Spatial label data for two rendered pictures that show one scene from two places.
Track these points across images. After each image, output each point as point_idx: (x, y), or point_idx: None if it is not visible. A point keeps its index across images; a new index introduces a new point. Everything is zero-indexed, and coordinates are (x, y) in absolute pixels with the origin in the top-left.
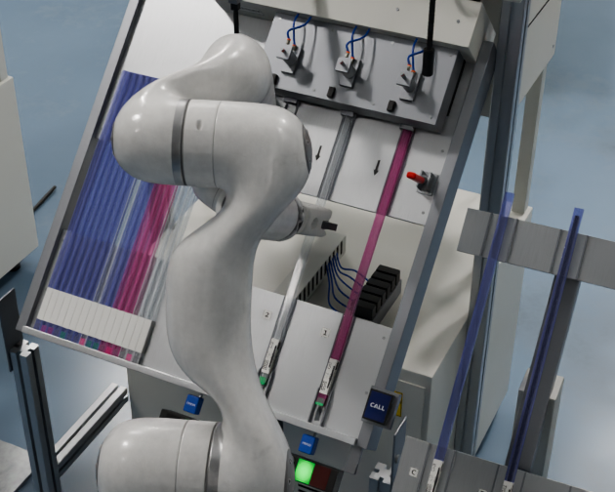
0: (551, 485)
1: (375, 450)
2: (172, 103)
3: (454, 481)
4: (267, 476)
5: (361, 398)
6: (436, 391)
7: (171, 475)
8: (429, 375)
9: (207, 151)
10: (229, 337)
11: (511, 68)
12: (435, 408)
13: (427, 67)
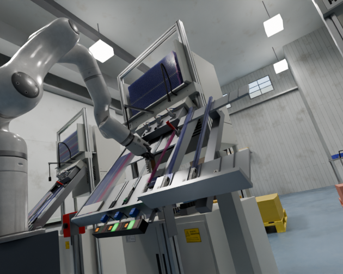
0: (212, 161)
1: (160, 211)
2: None
3: (172, 182)
4: (5, 67)
5: None
6: (212, 226)
7: None
8: (203, 213)
9: (42, 27)
10: (25, 52)
11: None
12: (215, 236)
13: (167, 98)
